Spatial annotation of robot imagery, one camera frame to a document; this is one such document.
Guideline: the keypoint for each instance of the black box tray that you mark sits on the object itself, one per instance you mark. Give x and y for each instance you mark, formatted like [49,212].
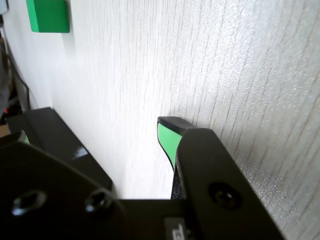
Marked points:
[62,140]

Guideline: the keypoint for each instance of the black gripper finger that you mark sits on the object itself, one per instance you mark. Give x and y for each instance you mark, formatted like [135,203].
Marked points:
[50,200]
[212,175]

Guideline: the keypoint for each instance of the green wooden cube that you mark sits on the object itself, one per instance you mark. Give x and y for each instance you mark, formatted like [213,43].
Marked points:
[50,17]

